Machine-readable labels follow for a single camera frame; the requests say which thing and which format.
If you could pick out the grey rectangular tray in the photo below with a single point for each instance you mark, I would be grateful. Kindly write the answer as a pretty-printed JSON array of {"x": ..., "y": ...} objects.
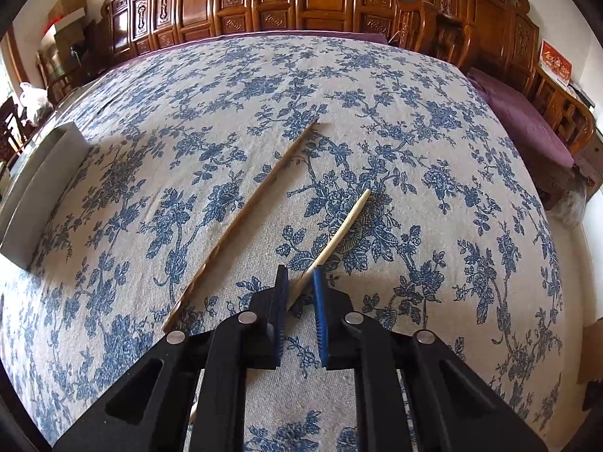
[{"x": 47, "y": 188}]

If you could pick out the red calendar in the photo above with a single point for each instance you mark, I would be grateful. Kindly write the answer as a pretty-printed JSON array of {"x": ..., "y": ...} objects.
[{"x": 556, "y": 61}]

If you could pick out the small wooden chair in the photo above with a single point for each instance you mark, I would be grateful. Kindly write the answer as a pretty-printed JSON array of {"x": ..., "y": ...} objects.
[{"x": 452, "y": 37}]

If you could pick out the purple seat cushion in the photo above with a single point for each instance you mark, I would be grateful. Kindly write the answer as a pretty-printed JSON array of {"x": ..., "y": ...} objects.
[{"x": 523, "y": 117}]

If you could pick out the cream chopstick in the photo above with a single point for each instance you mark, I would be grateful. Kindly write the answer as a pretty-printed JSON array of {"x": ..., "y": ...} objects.
[{"x": 339, "y": 235}]

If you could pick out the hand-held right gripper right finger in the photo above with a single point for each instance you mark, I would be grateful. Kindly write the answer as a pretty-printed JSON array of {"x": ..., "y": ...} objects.
[{"x": 319, "y": 310}]

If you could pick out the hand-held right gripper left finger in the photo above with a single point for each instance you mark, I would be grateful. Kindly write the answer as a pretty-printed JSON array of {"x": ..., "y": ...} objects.
[{"x": 281, "y": 301}]

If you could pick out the carved wooden cabinet wall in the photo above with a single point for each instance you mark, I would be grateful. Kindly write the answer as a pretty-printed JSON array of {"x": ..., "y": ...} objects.
[{"x": 282, "y": 0}]

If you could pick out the blue floral tablecloth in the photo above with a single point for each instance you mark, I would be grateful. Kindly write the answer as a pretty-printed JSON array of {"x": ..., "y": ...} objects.
[{"x": 377, "y": 127}]

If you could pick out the light wooden chopstick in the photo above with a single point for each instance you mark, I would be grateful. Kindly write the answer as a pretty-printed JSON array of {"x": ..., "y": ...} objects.
[{"x": 254, "y": 207}]

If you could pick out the wooden chair with curved back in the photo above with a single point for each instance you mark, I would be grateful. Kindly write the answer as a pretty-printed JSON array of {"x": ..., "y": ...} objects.
[{"x": 417, "y": 23}]

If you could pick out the cardboard boxes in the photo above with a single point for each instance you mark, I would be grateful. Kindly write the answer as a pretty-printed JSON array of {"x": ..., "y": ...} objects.
[{"x": 70, "y": 14}]

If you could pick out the white plastic bag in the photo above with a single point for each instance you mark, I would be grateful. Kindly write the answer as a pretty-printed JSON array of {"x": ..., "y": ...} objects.
[{"x": 35, "y": 101}]

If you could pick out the grey fluffy duster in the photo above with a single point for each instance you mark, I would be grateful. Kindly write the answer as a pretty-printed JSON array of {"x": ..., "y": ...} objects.
[{"x": 570, "y": 205}]

